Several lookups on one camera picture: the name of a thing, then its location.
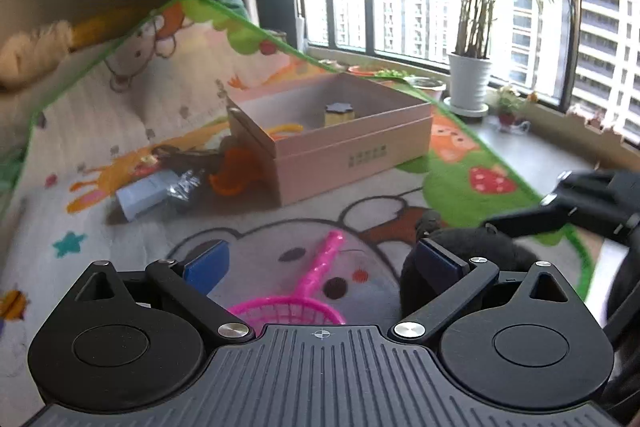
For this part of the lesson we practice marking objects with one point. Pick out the potted palm in white pot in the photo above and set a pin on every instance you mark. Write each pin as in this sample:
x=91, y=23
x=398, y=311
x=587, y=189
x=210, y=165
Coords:
x=469, y=77

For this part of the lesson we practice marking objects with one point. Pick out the pink toy scoop net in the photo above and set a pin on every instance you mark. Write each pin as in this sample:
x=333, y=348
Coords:
x=320, y=267

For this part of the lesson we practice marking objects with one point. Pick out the green plant dish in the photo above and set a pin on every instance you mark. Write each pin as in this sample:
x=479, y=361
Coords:
x=390, y=73

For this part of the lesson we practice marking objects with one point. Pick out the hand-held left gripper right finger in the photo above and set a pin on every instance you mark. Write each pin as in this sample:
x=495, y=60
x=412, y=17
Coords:
x=440, y=263

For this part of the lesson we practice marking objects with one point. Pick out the pink cardboard box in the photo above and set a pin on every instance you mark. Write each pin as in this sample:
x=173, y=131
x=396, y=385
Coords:
x=330, y=152

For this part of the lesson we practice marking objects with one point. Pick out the yellow long pillow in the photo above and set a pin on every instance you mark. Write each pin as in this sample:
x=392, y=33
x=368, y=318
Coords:
x=107, y=24

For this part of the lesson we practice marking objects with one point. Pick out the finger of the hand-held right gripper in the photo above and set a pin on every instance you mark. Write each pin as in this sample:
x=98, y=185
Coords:
x=530, y=219

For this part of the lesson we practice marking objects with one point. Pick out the plastic-wrapped black bar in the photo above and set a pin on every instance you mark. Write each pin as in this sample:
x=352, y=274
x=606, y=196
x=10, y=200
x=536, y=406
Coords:
x=190, y=162

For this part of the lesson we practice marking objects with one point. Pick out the yellow cylinder with black lid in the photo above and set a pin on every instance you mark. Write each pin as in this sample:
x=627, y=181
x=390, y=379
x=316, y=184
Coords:
x=340, y=116

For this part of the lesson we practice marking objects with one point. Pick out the small flower pot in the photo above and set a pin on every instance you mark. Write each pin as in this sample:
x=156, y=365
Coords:
x=507, y=109

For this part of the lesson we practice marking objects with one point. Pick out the metal bowl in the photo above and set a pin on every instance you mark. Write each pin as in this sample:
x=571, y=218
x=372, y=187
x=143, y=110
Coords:
x=427, y=87

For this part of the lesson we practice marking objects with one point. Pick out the black window frame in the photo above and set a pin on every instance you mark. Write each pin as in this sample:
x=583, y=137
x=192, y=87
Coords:
x=370, y=7

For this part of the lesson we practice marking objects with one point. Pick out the orange dish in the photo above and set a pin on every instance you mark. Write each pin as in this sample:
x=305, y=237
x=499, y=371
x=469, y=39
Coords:
x=362, y=70

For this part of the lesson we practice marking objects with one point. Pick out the white rectangular box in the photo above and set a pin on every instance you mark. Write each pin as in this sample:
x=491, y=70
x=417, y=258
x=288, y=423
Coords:
x=142, y=199

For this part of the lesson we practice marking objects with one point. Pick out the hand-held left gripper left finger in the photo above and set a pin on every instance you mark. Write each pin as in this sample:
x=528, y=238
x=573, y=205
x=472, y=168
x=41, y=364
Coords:
x=207, y=263

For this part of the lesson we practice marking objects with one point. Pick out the orange plastic toy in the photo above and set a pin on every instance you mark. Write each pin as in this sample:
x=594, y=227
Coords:
x=240, y=154

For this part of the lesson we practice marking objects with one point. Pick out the cartoon printed play mat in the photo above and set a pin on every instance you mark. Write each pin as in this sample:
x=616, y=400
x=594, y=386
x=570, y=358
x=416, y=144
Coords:
x=150, y=97

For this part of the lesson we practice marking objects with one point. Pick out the cream striped plush toy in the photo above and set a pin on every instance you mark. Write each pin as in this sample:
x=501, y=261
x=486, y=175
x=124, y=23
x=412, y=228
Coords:
x=30, y=52

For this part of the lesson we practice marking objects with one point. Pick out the black plush toy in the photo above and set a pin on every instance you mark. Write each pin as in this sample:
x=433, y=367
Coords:
x=500, y=244

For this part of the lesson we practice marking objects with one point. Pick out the wooden fence ornament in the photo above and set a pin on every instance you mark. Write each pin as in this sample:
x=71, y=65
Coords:
x=597, y=124

